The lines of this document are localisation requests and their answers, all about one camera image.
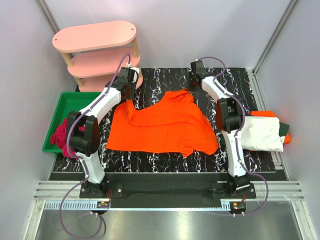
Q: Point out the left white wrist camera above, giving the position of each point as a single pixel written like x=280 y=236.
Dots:
x=133 y=73

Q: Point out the black marble pattern mat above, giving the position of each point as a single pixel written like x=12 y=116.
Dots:
x=156 y=82

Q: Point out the folded dark green t-shirt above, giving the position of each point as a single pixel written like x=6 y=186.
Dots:
x=283 y=129

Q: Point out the aluminium frame rail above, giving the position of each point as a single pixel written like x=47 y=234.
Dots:
x=65 y=195

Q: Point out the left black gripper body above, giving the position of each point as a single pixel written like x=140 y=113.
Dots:
x=131 y=90

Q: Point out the pink three-tier shelf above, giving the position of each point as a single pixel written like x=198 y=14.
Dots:
x=93 y=52

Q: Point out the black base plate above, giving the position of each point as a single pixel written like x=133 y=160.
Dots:
x=212 y=185

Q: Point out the folded orange t-shirt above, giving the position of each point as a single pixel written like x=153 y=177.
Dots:
x=270 y=114

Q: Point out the orange connector box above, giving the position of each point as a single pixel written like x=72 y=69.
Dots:
x=238 y=207
x=104 y=204

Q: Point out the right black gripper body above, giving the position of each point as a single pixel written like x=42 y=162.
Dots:
x=195 y=80

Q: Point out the green plastic bin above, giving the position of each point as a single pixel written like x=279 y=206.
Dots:
x=68 y=101

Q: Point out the crumpled red t-shirt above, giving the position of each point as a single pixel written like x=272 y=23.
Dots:
x=58 y=138

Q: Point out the right orange connector box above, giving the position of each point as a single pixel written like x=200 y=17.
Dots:
x=238 y=207

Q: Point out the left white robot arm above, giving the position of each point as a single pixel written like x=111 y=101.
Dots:
x=83 y=127

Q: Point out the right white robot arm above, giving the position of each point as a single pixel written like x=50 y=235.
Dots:
x=229 y=119

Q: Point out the orange t-shirt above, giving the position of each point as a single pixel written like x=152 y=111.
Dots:
x=270 y=114
x=173 y=125

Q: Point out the left orange connector box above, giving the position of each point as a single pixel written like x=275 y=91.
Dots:
x=104 y=204

